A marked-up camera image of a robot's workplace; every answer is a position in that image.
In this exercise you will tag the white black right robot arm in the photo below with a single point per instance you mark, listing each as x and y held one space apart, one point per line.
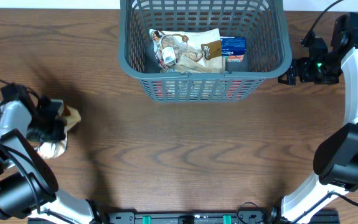
335 163

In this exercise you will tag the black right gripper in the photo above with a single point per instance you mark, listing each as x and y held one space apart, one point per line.
303 63

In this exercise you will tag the blue tissue multipack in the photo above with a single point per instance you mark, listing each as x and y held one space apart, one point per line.
233 48

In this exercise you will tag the grey plastic basket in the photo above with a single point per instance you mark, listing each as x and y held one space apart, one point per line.
262 24

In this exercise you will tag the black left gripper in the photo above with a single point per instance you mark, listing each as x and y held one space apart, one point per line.
56 132

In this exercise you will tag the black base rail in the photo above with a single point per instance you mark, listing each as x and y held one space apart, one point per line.
244 216

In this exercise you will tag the beige snack pouch top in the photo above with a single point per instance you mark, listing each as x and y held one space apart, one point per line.
183 48

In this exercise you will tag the orange yellow cracker package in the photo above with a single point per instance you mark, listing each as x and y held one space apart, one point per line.
209 90

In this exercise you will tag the beige snack pouch bottom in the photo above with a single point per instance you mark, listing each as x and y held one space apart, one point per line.
50 150

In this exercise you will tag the beige snack pouch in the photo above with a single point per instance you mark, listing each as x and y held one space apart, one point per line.
183 48
194 68
50 150

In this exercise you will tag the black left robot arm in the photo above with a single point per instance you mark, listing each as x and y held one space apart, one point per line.
28 188

